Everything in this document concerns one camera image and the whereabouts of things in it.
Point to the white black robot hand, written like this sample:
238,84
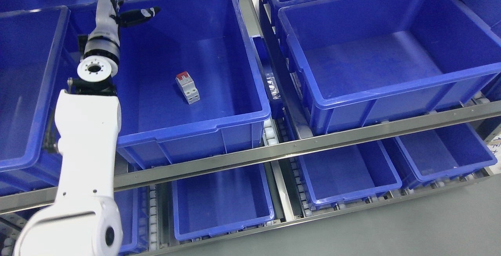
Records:
109,20

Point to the grey red circuit breaker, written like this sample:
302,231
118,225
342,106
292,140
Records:
187,86

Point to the large blue bin centre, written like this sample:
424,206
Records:
209,40

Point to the lower blue bin centre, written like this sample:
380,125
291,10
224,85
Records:
221,202

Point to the lower blue bin middle right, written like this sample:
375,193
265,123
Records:
347,175

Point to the lower blue bin far right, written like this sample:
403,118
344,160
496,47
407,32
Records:
434,155

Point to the large blue bin left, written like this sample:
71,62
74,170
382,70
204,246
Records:
30,53

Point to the metal shelf rack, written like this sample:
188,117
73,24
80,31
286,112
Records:
306,143

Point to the large blue bin right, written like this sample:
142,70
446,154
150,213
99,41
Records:
362,62

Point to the large blue bin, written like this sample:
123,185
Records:
209,40
30,53
362,62

